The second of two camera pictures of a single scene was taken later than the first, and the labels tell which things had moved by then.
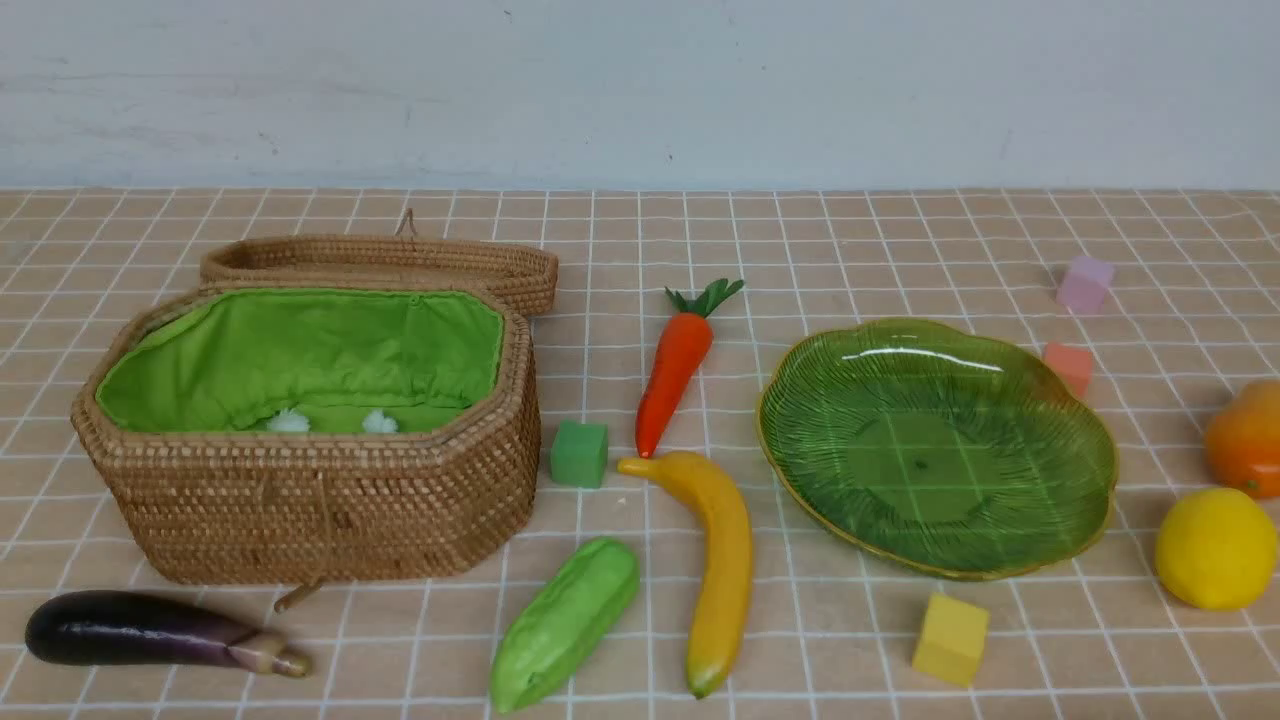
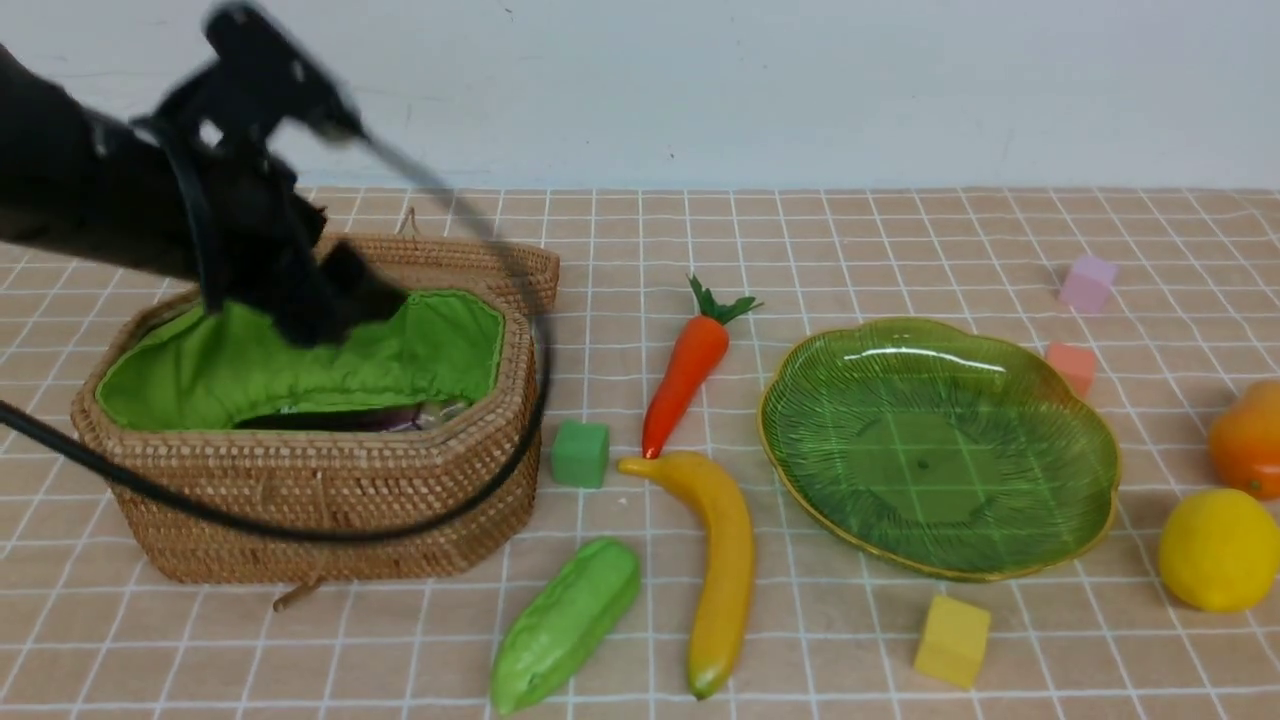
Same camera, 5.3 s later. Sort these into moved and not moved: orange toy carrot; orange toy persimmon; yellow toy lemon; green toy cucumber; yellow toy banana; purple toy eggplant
Moved: purple toy eggplant; orange toy carrot
Not moved: yellow toy lemon; green toy cucumber; yellow toy banana; orange toy persimmon
